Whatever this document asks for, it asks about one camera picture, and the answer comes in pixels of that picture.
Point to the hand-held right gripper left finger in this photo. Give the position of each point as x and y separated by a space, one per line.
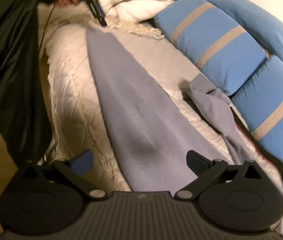
82 163

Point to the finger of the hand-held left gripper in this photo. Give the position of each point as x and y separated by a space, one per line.
97 10

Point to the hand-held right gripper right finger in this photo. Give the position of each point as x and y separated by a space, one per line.
196 162

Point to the grey-blue sweatpants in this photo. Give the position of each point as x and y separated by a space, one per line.
131 105

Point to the white quilted comforter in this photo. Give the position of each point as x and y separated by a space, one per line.
131 0

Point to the grey quilted bedspread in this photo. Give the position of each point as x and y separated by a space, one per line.
69 105

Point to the blue grey-striped pillow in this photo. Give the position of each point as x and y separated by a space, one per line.
206 50
269 110

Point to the plain blue pillow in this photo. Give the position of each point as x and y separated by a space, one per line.
256 17

